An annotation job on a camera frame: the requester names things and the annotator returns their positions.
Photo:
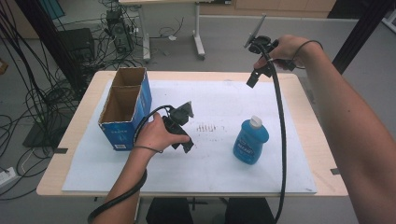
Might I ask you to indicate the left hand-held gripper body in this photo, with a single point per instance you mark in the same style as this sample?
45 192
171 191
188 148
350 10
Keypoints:
178 117

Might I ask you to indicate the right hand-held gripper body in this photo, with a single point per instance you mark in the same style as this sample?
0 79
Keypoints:
264 43

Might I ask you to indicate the blue cardboard box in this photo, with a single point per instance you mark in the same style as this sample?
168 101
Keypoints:
123 127

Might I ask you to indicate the blue bottle with white cap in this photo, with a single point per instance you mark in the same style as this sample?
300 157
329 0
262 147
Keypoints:
250 144

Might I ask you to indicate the person's right hand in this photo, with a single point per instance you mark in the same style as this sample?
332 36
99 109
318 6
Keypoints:
288 49

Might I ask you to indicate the person's left hand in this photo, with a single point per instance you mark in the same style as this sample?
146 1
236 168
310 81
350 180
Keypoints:
154 133

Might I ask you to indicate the white table mat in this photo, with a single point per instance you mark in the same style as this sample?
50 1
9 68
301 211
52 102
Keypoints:
202 168

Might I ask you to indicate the left wrist band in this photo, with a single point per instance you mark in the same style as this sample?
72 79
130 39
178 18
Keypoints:
149 148

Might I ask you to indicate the wrist band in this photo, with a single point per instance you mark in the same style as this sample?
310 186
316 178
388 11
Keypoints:
311 42
149 148

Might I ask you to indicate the wooden cabinet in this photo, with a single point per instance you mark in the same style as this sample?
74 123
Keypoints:
267 7

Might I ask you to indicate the right wrist band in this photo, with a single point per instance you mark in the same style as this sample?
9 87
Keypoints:
311 42

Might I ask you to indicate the person's left leg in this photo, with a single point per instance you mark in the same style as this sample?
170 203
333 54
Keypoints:
169 211

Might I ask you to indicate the person's leg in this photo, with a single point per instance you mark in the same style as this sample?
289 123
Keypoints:
169 211
249 211

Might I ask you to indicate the person's right leg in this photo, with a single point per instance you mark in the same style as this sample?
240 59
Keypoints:
249 211

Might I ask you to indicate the light wooden table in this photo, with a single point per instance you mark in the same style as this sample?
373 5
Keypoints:
314 146

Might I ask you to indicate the black tape piece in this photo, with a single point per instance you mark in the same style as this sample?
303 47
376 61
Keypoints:
61 150
335 171

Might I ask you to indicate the black box on floor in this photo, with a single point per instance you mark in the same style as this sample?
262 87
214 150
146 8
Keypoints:
77 42

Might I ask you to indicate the white power strip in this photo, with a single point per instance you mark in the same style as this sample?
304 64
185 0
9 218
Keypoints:
7 176

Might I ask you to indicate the white desk frame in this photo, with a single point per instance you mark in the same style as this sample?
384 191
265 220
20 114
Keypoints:
198 37

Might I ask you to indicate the black metal post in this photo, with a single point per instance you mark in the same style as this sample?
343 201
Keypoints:
53 43
358 34

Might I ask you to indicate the black floor base plate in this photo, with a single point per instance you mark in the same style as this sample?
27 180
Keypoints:
39 137

